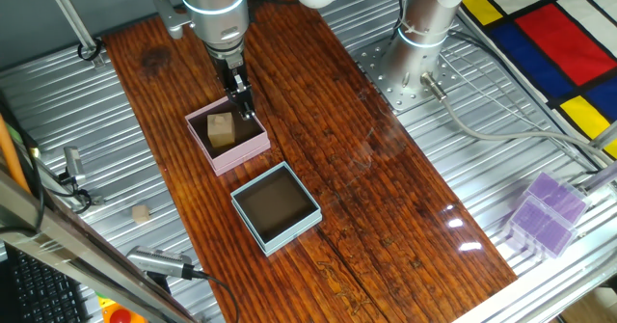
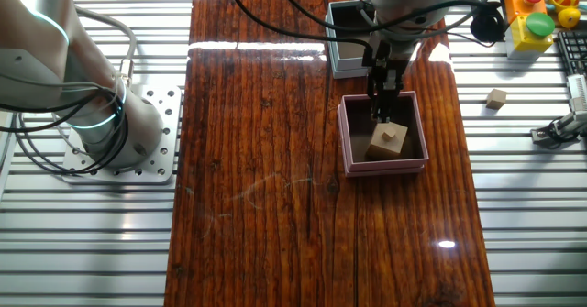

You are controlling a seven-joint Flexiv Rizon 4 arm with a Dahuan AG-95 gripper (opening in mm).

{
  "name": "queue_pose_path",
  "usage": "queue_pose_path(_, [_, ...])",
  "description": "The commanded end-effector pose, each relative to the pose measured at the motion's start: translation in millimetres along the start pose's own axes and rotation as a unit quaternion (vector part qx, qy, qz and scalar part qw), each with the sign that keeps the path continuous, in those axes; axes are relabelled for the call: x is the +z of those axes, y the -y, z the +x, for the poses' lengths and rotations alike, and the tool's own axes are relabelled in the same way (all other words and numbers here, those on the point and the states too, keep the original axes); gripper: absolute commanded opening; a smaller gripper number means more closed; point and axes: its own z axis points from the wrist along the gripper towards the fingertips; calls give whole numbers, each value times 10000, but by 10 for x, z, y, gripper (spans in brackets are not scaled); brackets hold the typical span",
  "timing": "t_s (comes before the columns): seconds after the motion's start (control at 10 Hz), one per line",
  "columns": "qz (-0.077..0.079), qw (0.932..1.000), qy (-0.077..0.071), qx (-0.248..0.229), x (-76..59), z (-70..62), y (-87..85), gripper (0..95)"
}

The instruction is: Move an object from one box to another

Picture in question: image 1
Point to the silver camera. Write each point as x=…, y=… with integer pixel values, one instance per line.
x=156, y=261

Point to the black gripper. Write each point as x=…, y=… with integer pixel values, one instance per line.
x=233, y=74

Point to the pink cardboard box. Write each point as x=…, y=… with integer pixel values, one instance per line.
x=238, y=155

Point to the large wooden block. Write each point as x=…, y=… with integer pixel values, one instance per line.
x=222, y=135

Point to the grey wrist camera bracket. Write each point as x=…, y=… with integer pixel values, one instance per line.
x=171, y=17

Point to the aluminium table edge profile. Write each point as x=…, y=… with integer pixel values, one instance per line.
x=554, y=275

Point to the red emergency stop button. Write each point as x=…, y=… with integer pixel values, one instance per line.
x=120, y=316

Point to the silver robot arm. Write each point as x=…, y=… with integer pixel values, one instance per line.
x=217, y=5

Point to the small grey camera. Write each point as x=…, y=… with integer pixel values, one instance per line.
x=74, y=165

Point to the colourful block pattern cloth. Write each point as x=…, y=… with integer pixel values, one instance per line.
x=564, y=43

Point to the aluminium pole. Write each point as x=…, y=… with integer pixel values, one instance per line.
x=72, y=17

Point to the aluminium frame beam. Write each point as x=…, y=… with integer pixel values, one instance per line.
x=82, y=260

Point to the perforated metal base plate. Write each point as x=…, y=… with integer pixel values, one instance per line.
x=385, y=89

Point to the brown wooden board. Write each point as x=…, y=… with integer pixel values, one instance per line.
x=385, y=193

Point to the orange pole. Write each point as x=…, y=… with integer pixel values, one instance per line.
x=10, y=156

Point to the clear box with purple contents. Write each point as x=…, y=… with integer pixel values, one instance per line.
x=542, y=229
x=559, y=198

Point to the black keyboard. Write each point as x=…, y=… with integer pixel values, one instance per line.
x=43, y=294

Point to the light blue cardboard box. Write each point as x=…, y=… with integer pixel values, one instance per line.
x=277, y=205

